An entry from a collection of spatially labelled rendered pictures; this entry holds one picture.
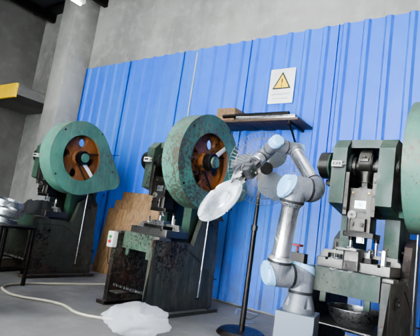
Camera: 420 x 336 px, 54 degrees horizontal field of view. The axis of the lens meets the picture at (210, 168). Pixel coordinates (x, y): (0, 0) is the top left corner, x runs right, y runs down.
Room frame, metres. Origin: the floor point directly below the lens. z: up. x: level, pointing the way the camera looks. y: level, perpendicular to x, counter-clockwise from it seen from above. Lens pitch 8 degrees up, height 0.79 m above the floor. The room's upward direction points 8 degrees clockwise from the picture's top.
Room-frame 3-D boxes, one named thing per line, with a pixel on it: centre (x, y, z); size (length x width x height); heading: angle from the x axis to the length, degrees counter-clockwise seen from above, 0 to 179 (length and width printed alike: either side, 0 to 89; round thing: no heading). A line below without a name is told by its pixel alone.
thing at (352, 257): (2.55, -0.93, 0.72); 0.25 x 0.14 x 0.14; 143
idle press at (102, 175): (5.02, 1.58, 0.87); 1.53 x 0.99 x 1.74; 146
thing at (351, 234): (2.69, -1.04, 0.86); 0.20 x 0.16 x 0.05; 53
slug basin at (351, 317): (2.69, -1.04, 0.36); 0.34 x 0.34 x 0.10
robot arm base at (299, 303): (2.05, -0.52, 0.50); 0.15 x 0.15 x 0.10
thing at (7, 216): (3.90, 1.84, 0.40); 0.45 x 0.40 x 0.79; 65
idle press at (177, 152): (4.02, 0.13, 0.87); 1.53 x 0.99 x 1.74; 141
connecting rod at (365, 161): (2.69, -1.04, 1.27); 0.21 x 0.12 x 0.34; 143
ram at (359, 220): (2.66, -1.01, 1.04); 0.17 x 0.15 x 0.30; 143
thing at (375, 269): (2.69, -1.04, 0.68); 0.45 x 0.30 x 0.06; 53
